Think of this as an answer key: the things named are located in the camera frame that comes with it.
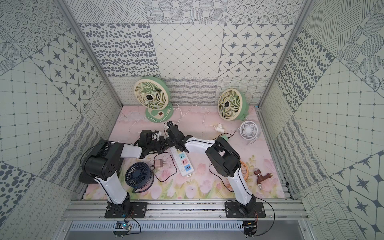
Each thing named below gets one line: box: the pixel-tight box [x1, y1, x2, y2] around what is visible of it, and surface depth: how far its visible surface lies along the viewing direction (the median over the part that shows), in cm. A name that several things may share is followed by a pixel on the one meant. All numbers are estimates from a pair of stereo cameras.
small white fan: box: [239, 120, 261, 141], surface depth 97 cm
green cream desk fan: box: [217, 88, 249, 122], surface depth 104 cm
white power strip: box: [169, 147, 194, 177], surface depth 90 cm
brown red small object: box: [253, 168, 273, 190], surface depth 85 cm
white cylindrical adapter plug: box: [215, 124, 225, 134], surface depth 106 cm
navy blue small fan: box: [125, 161, 155, 194], surface depth 80 cm
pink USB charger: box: [154, 159, 166, 167], surface depth 90 cm
